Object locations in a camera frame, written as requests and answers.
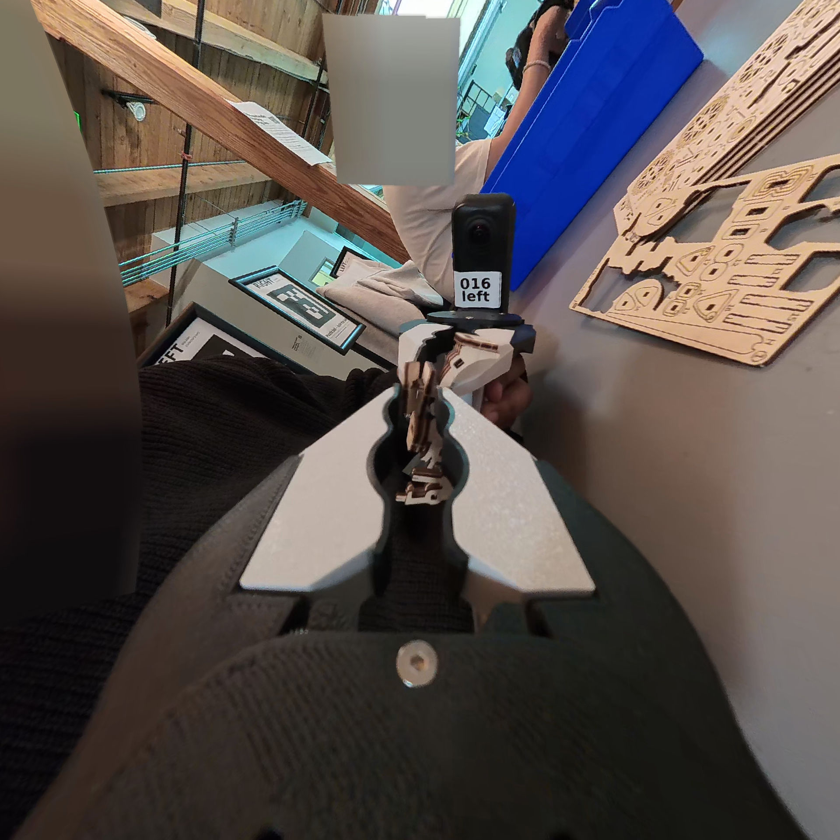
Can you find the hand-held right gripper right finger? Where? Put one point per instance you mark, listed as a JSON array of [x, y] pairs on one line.
[[518, 518]]

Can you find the grey desk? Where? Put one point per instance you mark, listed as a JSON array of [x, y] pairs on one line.
[[656, 459]]

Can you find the small wooden puzzle assembly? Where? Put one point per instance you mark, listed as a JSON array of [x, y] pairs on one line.
[[420, 407]]

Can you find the printed paper notice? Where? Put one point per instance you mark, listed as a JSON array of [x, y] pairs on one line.
[[282, 131]]

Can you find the person's left hand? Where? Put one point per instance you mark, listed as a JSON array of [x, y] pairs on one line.
[[505, 400]]

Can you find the wooden railing beam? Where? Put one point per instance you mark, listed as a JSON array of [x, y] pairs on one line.
[[197, 98]]

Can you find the black framed poster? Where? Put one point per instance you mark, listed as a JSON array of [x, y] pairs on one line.
[[203, 344], [295, 305]]

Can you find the blue plastic bin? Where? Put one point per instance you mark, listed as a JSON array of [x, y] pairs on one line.
[[590, 131]]

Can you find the stack of wooden puzzle sheets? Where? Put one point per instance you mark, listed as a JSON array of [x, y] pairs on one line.
[[754, 85]]

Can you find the folded grey cloth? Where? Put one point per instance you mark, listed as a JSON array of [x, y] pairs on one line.
[[374, 289]]

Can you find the laser-cut wooden puzzle sheet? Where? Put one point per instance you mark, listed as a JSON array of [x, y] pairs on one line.
[[669, 321]]

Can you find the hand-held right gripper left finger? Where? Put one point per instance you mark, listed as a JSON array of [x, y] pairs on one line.
[[315, 512]]

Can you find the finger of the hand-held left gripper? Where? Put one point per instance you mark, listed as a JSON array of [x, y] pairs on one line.
[[500, 358], [417, 344]]

